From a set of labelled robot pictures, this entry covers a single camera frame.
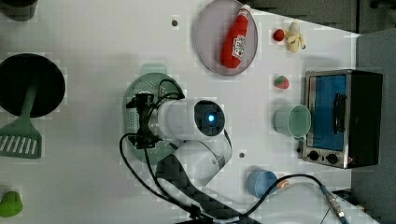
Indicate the grey round plate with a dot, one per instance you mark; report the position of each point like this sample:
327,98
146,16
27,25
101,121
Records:
211,28

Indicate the orange slice toy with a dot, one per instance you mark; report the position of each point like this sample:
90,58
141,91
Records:
282,184

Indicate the green plush pepper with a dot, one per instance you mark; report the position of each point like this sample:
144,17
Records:
10,204

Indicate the blue plastic cup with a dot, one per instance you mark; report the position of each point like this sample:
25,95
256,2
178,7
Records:
259,181

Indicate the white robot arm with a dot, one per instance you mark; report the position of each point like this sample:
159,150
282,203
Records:
184,145

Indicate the green plastic strainer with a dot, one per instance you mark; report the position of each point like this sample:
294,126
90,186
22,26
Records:
153,79

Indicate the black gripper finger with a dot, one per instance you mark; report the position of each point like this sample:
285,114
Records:
141,100
141,141

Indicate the black round pan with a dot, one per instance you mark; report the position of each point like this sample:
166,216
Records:
19,72

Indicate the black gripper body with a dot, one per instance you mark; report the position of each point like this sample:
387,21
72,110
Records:
144,112

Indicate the dark pot at corner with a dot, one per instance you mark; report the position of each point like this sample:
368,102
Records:
19,10

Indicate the green plastic cup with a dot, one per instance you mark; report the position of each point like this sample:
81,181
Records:
293,120

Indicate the silver toaster oven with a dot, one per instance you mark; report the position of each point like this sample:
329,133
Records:
345,107

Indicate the green slotted spatula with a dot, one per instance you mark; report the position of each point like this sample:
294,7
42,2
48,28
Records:
20,138

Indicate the small red tomato toy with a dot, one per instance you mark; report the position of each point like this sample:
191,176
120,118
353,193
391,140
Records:
278,35

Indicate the red plush strawberry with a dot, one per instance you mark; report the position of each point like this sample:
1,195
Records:
282,82

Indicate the plush peeled banana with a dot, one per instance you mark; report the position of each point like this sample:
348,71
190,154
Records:
295,39

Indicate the red plush ketchup bottle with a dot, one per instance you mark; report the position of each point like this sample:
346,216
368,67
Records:
233,48

